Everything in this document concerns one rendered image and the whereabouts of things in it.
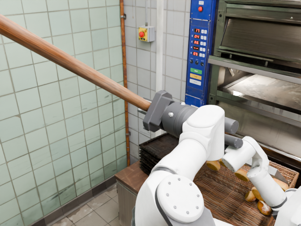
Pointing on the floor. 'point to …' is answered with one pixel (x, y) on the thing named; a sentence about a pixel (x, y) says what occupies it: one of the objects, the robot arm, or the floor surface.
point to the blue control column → (204, 15)
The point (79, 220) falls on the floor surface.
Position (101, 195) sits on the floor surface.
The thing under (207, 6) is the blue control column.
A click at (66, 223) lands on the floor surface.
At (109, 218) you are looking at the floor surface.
